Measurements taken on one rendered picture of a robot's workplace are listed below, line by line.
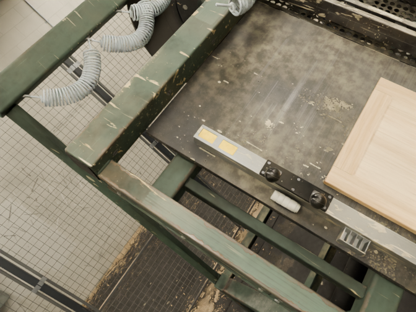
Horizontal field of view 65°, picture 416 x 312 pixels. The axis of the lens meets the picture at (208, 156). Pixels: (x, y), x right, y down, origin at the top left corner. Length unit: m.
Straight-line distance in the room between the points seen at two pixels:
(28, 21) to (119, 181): 5.03
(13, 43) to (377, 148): 5.23
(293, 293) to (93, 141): 0.64
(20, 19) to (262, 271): 5.40
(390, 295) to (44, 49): 1.33
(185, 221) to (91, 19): 0.90
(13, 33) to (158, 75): 4.81
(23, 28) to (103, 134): 4.91
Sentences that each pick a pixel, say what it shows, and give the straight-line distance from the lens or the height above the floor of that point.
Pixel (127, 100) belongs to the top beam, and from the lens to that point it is 0.98.
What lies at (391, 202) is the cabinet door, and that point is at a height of 1.20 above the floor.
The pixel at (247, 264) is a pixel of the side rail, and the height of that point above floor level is 1.41.
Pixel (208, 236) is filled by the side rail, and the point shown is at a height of 1.51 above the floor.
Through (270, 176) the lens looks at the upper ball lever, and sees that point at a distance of 0.79.
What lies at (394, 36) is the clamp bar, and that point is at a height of 1.38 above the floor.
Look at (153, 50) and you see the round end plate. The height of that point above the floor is 1.89.
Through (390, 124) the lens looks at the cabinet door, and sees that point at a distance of 1.14.
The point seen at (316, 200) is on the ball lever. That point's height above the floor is 1.43.
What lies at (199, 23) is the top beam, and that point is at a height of 1.85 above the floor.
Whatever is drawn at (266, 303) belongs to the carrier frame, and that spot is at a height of 0.79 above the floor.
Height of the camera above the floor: 1.92
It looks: 20 degrees down
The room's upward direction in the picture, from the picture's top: 46 degrees counter-clockwise
